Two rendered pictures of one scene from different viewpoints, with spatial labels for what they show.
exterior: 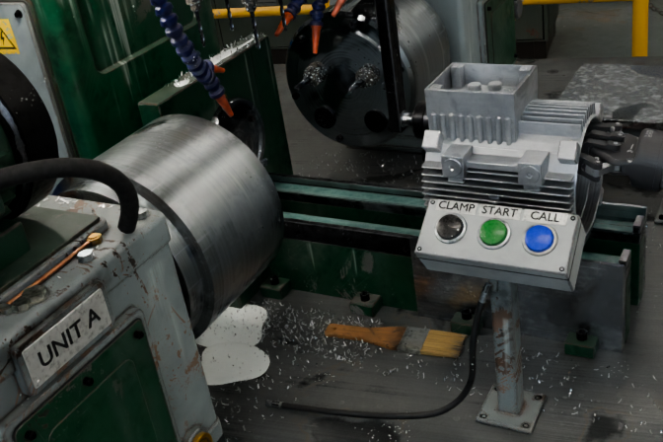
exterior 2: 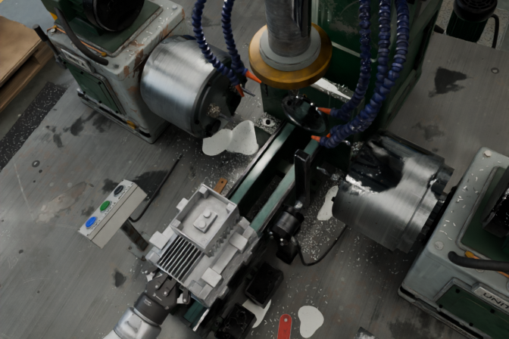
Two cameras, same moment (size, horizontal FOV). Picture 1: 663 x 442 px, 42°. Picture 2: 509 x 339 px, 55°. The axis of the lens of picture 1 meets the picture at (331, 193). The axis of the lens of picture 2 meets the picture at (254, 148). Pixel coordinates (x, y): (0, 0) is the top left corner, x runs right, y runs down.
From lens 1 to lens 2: 154 cm
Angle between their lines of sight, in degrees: 73
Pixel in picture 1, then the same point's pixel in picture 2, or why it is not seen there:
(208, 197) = (160, 92)
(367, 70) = (335, 178)
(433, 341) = not seen: hidden behind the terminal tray
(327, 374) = (194, 177)
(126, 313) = (101, 76)
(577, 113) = (167, 265)
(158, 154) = (173, 65)
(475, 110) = (185, 210)
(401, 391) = (171, 205)
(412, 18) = (378, 206)
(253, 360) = (213, 148)
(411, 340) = not seen: hidden behind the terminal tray
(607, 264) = not seen: hidden behind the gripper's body
